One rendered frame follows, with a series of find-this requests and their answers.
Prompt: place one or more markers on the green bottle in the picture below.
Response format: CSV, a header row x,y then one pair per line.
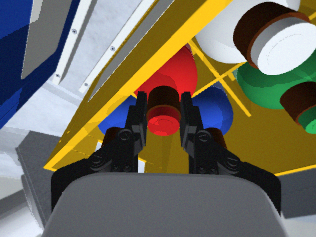
x,y
294,91

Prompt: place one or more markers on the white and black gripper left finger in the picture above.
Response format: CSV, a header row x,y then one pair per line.
x,y
119,155

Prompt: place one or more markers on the red bottle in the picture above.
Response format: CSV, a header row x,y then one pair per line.
x,y
164,88

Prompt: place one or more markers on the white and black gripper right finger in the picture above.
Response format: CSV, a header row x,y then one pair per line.
x,y
206,156

